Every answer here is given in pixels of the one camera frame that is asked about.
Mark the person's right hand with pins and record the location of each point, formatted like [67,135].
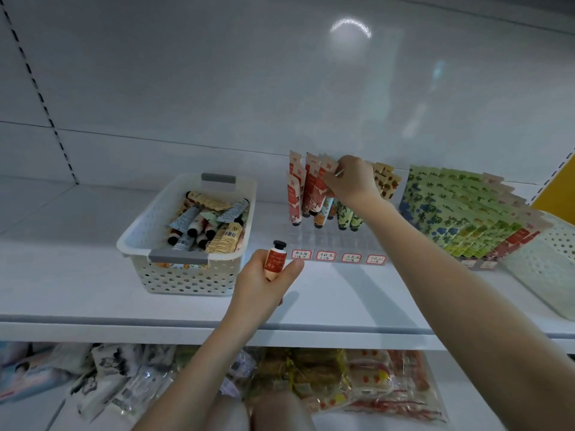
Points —
[355,185]

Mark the person's left hand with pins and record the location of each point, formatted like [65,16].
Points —
[260,296]

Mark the orange sunflower hand cream tube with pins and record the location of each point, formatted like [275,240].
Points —
[275,258]

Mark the white perforated plastic basket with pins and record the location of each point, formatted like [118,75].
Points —
[180,278]
[553,269]

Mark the pile of pale hand cream tubes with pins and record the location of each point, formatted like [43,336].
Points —
[211,224]

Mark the row of hand cream tubes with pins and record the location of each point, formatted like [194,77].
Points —
[458,211]

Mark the white metal shelf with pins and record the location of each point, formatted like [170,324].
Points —
[72,296]

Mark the person's right forearm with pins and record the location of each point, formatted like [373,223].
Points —
[476,314]

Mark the person's left forearm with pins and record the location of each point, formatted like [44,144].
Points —
[202,381]

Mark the person's right leg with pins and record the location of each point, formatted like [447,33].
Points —
[283,411]

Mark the person's leg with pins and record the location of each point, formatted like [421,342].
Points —
[225,417]
[283,411]

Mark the person's left leg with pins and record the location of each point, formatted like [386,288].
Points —
[225,417]

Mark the clear divider tray with labels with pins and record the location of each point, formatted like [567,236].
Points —
[327,256]

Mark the pile of snack packets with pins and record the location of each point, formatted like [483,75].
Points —
[341,381]

